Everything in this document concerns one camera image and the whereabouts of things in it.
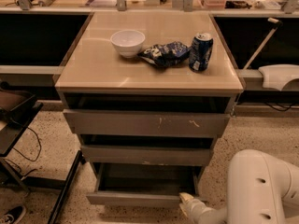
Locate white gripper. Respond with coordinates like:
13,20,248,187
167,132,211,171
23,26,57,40
179,192,214,224

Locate grey bottom drawer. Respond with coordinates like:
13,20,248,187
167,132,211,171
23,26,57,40
87,163,203,208

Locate grey drawer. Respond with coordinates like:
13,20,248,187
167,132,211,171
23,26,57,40
87,163,203,208
81,145,212,166
64,109,229,138

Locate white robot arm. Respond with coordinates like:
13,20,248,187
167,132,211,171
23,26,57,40
179,149,299,224

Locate grey middle drawer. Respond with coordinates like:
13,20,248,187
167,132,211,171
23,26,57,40
81,145,212,166

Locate grey top drawer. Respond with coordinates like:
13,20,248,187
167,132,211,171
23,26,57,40
64,109,229,138

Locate grey three-drawer cabinet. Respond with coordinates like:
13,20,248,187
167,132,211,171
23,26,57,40
53,10,246,210

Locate blue crumpled snack bag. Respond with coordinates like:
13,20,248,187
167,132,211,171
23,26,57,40
137,41,190,68

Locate blue soda can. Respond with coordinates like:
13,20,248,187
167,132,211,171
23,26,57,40
189,33,213,72

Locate white bowl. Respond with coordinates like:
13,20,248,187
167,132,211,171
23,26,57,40
110,30,145,58

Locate black and white sneaker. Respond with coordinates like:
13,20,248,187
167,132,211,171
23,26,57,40
0,205,26,224

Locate black cart on left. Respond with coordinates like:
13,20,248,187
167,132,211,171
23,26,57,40
0,81,83,224

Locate black cable under ledge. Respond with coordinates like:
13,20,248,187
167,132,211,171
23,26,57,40
264,102,297,112

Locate black cable on floor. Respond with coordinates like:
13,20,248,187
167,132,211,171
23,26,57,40
3,124,43,179

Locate white dustpan with handle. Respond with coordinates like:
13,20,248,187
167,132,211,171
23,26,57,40
243,18,299,91

